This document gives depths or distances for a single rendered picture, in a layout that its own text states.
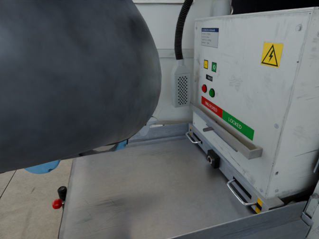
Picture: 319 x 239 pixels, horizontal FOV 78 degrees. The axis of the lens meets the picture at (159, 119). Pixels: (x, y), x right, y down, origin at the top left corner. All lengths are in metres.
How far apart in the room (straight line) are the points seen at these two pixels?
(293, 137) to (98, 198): 0.59
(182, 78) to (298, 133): 0.45
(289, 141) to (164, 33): 0.71
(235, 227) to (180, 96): 0.50
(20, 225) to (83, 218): 1.30
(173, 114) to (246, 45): 0.63
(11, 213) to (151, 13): 1.80
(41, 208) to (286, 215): 1.75
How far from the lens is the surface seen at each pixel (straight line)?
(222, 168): 0.79
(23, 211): 2.05
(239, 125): 0.66
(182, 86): 0.83
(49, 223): 1.87
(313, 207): 0.73
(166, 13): 1.01
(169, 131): 1.00
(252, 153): 0.59
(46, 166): 0.47
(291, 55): 0.50
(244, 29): 0.61
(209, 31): 0.77
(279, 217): 0.70
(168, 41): 1.01
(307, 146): 0.63
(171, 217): 0.65
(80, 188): 0.77
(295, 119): 0.55
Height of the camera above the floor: 1.33
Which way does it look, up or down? 25 degrees down
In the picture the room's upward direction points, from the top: straight up
